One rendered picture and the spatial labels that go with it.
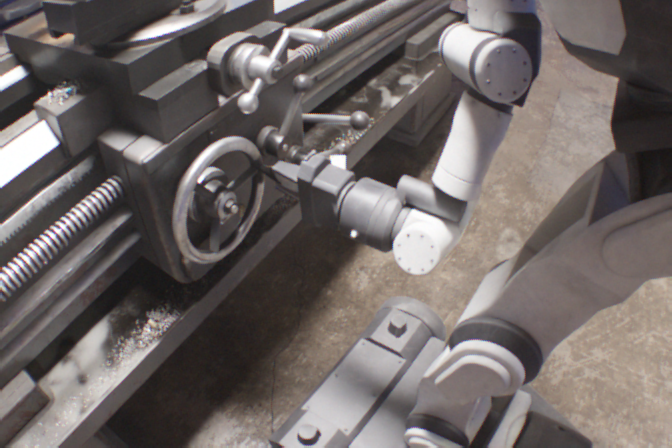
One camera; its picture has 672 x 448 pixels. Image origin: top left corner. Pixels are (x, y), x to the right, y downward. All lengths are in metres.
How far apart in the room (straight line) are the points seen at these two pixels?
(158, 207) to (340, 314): 0.82
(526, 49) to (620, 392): 1.16
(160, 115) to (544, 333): 0.59
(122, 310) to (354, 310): 0.72
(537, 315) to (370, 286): 0.99
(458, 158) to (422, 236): 0.11
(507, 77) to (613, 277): 0.25
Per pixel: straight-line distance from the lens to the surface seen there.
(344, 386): 1.11
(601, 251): 0.46
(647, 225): 0.43
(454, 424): 0.92
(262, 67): 0.71
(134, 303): 1.05
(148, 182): 0.73
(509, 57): 0.56
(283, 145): 0.90
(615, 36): 0.35
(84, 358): 1.02
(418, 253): 0.64
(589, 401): 1.46
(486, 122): 0.61
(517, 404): 0.98
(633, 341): 1.65
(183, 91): 0.72
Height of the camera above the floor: 1.19
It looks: 41 degrees down
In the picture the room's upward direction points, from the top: 1 degrees counter-clockwise
